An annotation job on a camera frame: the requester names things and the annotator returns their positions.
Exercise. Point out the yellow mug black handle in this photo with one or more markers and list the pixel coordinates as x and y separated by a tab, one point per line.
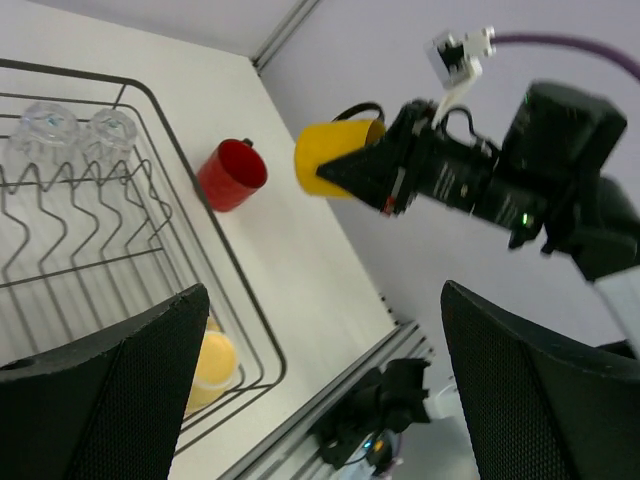
320	143

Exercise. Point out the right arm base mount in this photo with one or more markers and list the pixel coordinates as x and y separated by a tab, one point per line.
388	399

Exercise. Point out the clear glass middle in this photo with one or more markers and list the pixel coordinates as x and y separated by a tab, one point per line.
45	136

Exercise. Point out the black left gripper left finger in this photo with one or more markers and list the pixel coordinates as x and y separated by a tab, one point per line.
109	405

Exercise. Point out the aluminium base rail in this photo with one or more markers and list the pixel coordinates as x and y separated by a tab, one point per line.
291	450

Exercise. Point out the pale yellow mug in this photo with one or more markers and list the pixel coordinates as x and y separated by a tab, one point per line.
215	369

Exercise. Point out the dark wire dish rack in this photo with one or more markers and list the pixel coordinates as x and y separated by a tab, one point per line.
89	240

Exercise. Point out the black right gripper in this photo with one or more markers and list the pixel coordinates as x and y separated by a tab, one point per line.
424	160

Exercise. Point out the clear glass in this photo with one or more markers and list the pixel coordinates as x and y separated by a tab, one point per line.
45	136
109	139

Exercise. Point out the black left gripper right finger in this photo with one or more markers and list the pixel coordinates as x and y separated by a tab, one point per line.
537	404

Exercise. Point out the red mug black handle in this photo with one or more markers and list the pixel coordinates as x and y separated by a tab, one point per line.
232	174

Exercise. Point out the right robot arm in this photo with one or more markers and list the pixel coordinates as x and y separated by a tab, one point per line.
545	178

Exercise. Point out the clear glass right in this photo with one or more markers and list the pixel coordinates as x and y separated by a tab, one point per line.
109	139

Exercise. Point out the aluminium frame post right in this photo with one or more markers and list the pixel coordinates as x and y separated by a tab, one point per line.
285	29

